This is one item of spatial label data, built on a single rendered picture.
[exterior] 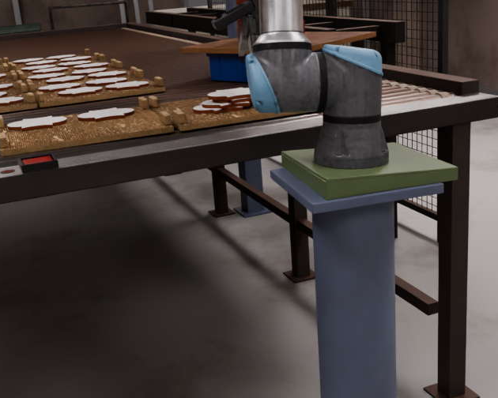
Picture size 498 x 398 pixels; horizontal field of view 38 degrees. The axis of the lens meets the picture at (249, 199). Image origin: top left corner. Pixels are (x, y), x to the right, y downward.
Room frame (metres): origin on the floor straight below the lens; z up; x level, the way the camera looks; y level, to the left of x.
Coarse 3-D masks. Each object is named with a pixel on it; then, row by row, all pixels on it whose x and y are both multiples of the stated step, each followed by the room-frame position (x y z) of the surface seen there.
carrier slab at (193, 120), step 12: (156, 108) 2.02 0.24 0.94; (168, 108) 2.00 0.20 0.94; (180, 108) 1.99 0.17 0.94; (192, 108) 1.98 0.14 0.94; (252, 108) 1.91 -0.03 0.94; (192, 120) 1.81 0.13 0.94; (204, 120) 1.80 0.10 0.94; (216, 120) 1.79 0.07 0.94; (228, 120) 1.80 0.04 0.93; (240, 120) 1.81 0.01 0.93; (252, 120) 1.82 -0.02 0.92
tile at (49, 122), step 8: (24, 120) 1.93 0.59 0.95; (32, 120) 1.92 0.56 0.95; (40, 120) 1.91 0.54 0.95; (48, 120) 1.91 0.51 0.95; (56, 120) 1.90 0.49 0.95; (64, 120) 1.90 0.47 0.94; (8, 128) 1.87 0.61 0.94; (16, 128) 1.85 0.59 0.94; (24, 128) 1.83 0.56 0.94; (32, 128) 1.85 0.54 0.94; (40, 128) 1.85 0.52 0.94
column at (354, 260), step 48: (288, 192) 1.41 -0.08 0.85; (384, 192) 1.31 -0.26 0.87; (432, 192) 1.33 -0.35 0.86; (336, 240) 1.36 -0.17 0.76; (384, 240) 1.36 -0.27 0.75; (336, 288) 1.36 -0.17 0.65; (384, 288) 1.36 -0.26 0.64; (336, 336) 1.36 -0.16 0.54; (384, 336) 1.36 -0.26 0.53; (336, 384) 1.37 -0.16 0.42; (384, 384) 1.36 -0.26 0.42
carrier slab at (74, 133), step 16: (144, 112) 1.97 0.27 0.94; (0, 128) 1.90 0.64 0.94; (48, 128) 1.85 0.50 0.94; (64, 128) 1.83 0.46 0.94; (80, 128) 1.82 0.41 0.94; (96, 128) 1.80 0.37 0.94; (112, 128) 1.79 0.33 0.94; (128, 128) 1.77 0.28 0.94; (144, 128) 1.76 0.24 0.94; (160, 128) 1.75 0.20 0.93; (16, 144) 1.68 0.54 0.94; (32, 144) 1.67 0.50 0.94; (48, 144) 1.66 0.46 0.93; (64, 144) 1.67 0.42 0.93; (80, 144) 1.69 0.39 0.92
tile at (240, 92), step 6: (216, 90) 2.00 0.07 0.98; (222, 90) 2.00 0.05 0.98; (228, 90) 1.99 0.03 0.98; (234, 90) 1.98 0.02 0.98; (240, 90) 1.97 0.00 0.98; (246, 90) 1.97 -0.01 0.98; (210, 96) 1.92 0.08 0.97; (216, 96) 1.91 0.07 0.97; (222, 96) 1.91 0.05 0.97; (228, 96) 1.89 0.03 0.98; (234, 96) 1.90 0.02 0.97; (240, 96) 1.90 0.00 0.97; (246, 96) 1.91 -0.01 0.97
